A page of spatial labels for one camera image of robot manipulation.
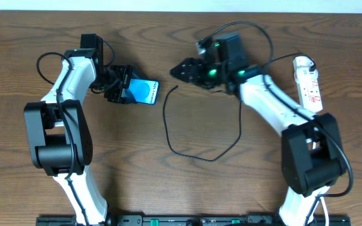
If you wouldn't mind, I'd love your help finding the black USB charging cable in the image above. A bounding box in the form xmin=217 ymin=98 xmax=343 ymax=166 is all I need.
xmin=162 ymin=52 xmax=317 ymax=163

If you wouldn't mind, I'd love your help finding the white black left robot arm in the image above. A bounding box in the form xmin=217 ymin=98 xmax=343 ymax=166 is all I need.
xmin=24 ymin=33 xmax=136 ymax=225

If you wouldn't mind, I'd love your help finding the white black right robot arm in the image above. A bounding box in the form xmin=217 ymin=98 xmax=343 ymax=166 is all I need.
xmin=170 ymin=33 xmax=353 ymax=225

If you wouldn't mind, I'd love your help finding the white power strip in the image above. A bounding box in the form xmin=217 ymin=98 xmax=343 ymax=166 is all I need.
xmin=293 ymin=56 xmax=323 ymax=113

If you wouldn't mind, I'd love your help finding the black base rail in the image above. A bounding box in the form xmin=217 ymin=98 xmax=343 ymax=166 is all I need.
xmin=35 ymin=214 xmax=351 ymax=226

